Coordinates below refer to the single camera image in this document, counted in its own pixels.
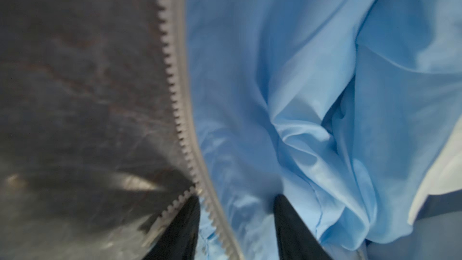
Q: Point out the light blue zip jacket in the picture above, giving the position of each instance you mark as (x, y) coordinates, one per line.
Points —
(352, 109)

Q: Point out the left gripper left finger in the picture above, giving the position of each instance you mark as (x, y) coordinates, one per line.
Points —
(179, 241)

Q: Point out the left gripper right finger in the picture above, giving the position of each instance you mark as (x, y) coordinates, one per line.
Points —
(294, 239)

